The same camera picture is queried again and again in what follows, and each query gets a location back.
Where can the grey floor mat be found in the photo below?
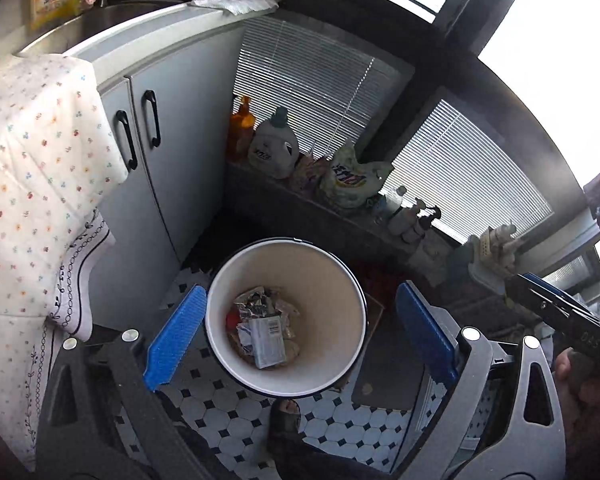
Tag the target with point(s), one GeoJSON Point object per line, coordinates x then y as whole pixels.
{"type": "Point", "coordinates": [395, 360]}

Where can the white detergent jug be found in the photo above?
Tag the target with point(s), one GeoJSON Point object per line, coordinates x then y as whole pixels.
{"type": "Point", "coordinates": [275, 147]}

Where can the person's right hand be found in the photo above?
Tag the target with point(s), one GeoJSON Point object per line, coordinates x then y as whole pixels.
{"type": "Point", "coordinates": [580, 385]}

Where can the grey cabinet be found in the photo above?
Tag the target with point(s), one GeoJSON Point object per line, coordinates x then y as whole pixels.
{"type": "Point", "coordinates": [180, 135]}

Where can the white brush holder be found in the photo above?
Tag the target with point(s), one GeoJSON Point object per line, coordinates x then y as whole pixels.
{"type": "Point", "coordinates": [495, 250]}

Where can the white dish cloth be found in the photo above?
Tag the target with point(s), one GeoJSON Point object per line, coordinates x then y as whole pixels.
{"type": "Point", "coordinates": [235, 4]}

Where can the person's foot in sandal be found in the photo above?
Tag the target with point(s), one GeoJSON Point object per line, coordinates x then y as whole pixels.
{"type": "Point", "coordinates": [285, 420]}

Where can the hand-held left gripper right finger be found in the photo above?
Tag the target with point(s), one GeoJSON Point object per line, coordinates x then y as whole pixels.
{"type": "Point", "coordinates": [425, 332]}

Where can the pink packets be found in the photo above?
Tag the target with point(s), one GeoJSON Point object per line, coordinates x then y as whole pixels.
{"type": "Point", "coordinates": [310, 172]}

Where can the cream waste bin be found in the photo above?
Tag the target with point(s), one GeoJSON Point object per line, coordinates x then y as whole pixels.
{"type": "Point", "coordinates": [330, 285]}

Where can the orange bottle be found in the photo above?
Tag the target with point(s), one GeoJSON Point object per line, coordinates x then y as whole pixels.
{"type": "Point", "coordinates": [241, 130]}

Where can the floral tablecloth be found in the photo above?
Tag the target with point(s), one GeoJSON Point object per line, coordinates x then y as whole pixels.
{"type": "Point", "coordinates": [35, 170]}

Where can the white yellow refill bag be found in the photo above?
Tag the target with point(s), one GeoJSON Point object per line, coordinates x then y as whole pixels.
{"type": "Point", "coordinates": [352, 180]}

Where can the white window blind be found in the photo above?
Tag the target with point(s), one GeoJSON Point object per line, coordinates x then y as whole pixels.
{"type": "Point", "coordinates": [470, 175]}
{"type": "Point", "coordinates": [300, 75]}

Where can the clear plastic wrapper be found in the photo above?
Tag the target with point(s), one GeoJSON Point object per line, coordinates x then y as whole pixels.
{"type": "Point", "coordinates": [244, 335]}

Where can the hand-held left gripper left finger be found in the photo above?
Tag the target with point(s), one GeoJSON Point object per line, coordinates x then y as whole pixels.
{"type": "Point", "coordinates": [177, 335]}

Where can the grey cardboard box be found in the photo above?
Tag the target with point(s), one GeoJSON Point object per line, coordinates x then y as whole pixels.
{"type": "Point", "coordinates": [267, 342]}

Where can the steel sink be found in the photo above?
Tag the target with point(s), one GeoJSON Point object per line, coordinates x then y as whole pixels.
{"type": "Point", "coordinates": [110, 17]}

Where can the white cloth black trim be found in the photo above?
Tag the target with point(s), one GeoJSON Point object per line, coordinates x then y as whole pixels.
{"type": "Point", "coordinates": [80, 280]}

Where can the small pump bottles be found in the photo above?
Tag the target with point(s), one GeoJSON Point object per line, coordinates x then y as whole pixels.
{"type": "Point", "coordinates": [410, 215]}

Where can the silver foil wrapper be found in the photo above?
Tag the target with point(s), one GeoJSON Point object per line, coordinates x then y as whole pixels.
{"type": "Point", "coordinates": [252, 305]}

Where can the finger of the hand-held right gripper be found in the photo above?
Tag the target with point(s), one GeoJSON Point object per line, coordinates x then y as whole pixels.
{"type": "Point", "coordinates": [545, 300]}

